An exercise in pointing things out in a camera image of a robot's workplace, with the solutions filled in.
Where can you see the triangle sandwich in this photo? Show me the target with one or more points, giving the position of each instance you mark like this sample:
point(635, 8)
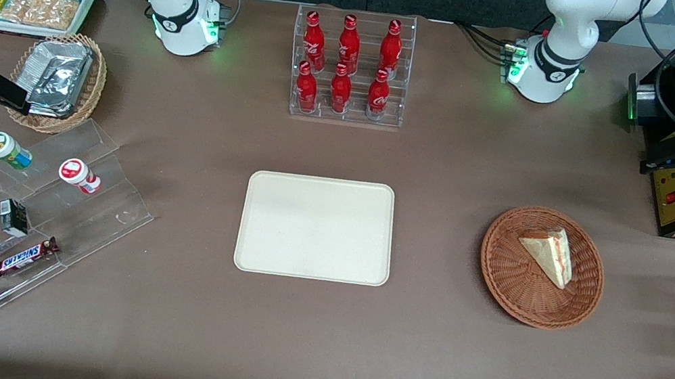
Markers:
point(550, 252)

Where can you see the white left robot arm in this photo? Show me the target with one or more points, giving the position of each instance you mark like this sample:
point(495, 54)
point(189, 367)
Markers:
point(568, 22)

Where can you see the light oval wicker basket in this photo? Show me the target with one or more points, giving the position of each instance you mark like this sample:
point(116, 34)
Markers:
point(90, 86)

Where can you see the cream plastic tray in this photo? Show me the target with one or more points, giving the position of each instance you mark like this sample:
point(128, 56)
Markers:
point(317, 227)

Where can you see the brown round wicker basket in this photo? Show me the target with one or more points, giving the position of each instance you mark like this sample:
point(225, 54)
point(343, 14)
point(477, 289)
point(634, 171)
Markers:
point(520, 285)

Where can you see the green lidded yogurt cup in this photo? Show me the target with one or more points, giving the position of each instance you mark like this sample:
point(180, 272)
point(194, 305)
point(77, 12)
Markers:
point(2, 147)

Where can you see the silver foil pouch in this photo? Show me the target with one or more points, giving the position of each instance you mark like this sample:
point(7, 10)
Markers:
point(58, 74)

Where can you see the red lidded yogurt cup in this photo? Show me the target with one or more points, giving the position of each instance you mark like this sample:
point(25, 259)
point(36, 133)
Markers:
point(74, 172)

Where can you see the small black white carton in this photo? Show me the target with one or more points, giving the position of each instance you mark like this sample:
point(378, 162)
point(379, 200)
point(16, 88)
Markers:
point(14, 218)

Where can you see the clear acrylic stepped stand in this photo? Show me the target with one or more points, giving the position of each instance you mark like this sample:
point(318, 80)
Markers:
point(94, 210)

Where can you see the Snickers chocolate bar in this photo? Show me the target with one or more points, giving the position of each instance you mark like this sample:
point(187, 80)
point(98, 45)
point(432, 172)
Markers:
point(24, 257)

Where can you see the red cola bottle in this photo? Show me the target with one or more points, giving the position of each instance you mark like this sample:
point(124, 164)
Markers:
point(391, 47)
point(340, 90)
point(306, 88)
point(378, 95)
point(313, 41)
point(348, 46)

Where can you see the clear acrylic bottle rack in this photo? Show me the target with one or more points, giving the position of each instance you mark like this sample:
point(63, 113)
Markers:
point(343, 112)

